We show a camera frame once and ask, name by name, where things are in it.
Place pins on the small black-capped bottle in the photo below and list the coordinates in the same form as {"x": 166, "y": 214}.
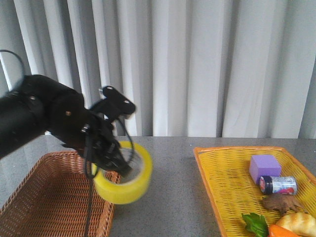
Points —
{"x": 278, "y": 185}

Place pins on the brown wicker basket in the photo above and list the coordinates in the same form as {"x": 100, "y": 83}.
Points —
{"x": 51, "y": 201}

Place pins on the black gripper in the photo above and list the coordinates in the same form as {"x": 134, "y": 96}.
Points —
{"x": 90, "y": 134}

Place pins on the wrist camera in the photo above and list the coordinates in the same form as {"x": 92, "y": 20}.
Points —
{"x": 113, "y": 105}

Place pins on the purple foam block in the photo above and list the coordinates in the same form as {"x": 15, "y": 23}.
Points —
{"x": 263, "y": 165}

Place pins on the grey pleated curtain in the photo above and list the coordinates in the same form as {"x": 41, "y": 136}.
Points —
{"x": 200, "y": 68}

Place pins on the brown dried leaf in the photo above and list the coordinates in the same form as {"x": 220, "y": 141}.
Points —
{"x": 282, "y": 203}

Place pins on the orange carrot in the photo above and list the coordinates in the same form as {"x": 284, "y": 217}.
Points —
{"x": 278, "y": 231}

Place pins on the bread roll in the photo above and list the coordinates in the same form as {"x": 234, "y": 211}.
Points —
{"x": 302, "y": 224}

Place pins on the yellow plastic basket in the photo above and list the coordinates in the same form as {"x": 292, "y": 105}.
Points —
{"x": 232, "y": 191}

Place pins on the yellow tape roll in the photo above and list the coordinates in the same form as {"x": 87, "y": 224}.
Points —
{"x": 133, "y": 187}

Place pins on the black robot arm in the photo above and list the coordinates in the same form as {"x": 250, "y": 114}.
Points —
{"x": 38, "y": 104}

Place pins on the green leaf garnish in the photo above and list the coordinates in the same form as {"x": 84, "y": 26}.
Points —
{"x": 256, "y": 224}

